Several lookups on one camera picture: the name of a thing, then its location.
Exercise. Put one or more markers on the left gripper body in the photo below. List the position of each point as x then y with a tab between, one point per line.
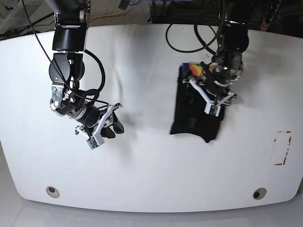
220	93

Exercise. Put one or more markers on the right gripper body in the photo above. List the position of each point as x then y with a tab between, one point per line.
93	121

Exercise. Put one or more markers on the black T-shirt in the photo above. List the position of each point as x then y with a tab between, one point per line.
189	110

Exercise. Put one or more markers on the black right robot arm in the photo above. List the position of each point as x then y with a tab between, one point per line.
67	67

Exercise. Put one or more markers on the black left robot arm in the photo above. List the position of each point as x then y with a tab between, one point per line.
232	35

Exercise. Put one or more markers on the red tape rectangle marking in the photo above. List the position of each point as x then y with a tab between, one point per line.
281	146

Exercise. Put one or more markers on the black power strip red light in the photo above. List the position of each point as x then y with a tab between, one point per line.
269	14

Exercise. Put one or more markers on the black tripod rod on floor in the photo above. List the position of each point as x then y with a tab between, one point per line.
24	30

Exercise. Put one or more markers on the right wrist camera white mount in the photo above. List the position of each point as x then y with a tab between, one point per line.
96	143

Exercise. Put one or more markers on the left table cable grommet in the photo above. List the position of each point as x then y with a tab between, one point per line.
52	192

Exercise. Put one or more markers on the table cable grommet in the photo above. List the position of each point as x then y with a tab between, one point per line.
52	192
259	193

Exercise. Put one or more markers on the right table cable grommet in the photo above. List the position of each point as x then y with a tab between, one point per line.
259	193

